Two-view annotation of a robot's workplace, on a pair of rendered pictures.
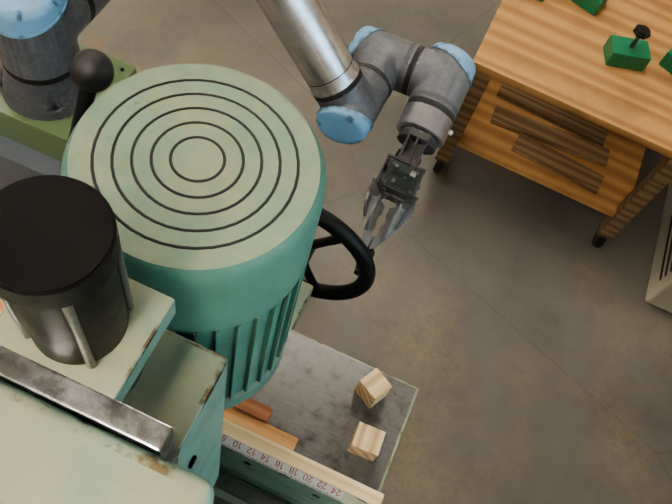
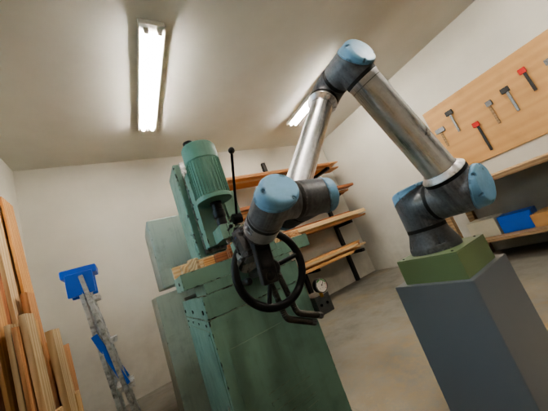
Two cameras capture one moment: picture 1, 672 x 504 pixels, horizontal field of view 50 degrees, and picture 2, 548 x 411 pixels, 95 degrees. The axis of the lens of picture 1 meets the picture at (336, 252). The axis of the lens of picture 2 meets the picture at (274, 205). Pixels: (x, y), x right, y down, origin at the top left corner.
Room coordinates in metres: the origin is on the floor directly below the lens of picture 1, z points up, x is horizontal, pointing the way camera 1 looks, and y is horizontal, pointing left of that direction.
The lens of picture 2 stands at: (1.37, -0.43, 0.84)
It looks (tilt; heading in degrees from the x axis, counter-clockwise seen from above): 11 degrees up; 142
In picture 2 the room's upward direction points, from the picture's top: 21 degrees counter-clockwise
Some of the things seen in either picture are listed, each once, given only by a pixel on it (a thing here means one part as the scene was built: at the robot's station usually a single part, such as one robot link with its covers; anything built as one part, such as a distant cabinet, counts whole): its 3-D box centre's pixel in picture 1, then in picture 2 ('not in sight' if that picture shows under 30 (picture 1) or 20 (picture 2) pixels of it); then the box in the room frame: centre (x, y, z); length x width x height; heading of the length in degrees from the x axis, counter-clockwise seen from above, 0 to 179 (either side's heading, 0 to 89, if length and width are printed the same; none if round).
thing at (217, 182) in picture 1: (199, 263); (206, 174); (0.26, 0.11, 1.35); 0.18 x 0.18 x 0.31
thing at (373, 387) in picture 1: (372, 388); (193, 264); (0.36, -0.11, 0.92); 0.04 x 0.03 x 0.05; 55
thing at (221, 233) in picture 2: not in sight; (224, 235); (0.24, 0.11, 1.03); 0.14 x 0.07 x 0.09; 173
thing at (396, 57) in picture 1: (382, 63); (310, 198); (0.94, 0.03, 0.95); 0.12 x 0.12 x 0.09; 82
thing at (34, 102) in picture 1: (44, 68); (430, 236); (0.87, 0.68, 0.70); 0.19 x 0.19 x 0.10
